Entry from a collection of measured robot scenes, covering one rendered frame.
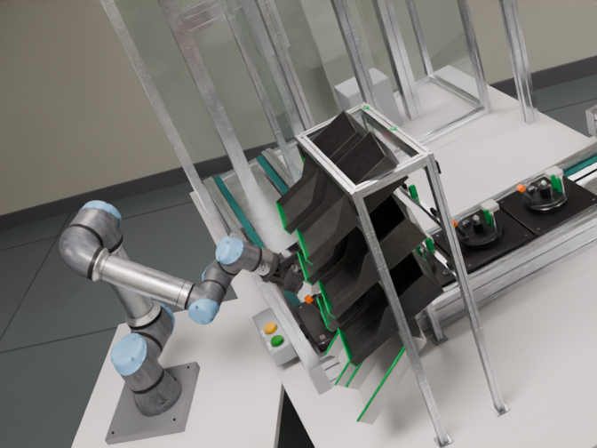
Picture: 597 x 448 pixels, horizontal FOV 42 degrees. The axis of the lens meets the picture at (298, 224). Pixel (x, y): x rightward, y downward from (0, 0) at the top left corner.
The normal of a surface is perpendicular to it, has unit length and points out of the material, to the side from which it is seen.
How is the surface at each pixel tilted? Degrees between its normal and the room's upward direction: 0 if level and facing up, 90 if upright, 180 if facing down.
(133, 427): 2
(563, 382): 0
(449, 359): 0
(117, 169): 90
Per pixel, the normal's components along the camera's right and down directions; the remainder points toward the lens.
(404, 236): 0.17, 0.51
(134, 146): -0.07, 0.58
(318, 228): -0.69, -0.55
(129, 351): -0.40, -0.69
